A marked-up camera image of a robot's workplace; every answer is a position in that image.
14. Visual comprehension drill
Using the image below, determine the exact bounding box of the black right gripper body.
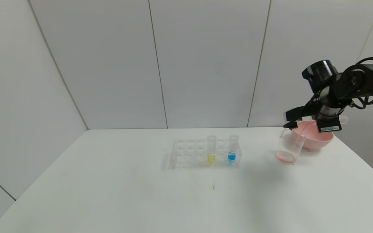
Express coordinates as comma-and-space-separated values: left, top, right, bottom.
315, 104, 346, 133

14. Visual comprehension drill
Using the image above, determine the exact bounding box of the yellow pigment test tube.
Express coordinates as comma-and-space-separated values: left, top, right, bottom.
207, 135, 217, 163

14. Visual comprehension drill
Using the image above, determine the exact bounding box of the clear plastic measuring beaker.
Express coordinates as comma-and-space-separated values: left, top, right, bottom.
275, 129, 305, 165

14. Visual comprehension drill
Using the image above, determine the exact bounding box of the blue pigment test tube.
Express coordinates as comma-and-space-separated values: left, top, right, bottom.
228, 135, 239, 162

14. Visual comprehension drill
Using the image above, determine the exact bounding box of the clear plastic test tube rack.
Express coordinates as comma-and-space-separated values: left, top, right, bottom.
170, 139, 242, 169

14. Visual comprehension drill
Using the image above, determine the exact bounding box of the pink plastic bowl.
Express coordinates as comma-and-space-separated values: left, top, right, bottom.
291, 120, 333, 150

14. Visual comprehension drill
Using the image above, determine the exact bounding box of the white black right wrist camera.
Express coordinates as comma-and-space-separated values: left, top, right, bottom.
285, 106, 317, 121

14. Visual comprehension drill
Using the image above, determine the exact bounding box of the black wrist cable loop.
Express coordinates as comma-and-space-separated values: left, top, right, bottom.
350, 96, 373, 110

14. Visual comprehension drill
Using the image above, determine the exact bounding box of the black camera cable loop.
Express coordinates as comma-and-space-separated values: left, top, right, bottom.
355, 57, 373, 67

